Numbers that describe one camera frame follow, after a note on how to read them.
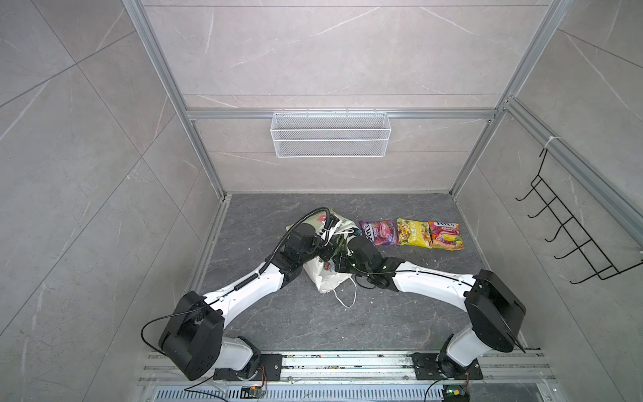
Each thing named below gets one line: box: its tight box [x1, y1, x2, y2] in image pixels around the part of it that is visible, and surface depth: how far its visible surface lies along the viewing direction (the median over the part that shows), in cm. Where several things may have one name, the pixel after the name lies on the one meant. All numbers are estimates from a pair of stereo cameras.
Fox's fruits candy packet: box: [428, 221, 465, 252], surface depth 103 cm
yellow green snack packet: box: [396, 217, 434, 249], surface depth 103 cm
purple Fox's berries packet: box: [359, 220, 400, 247], surface depth 106 cm
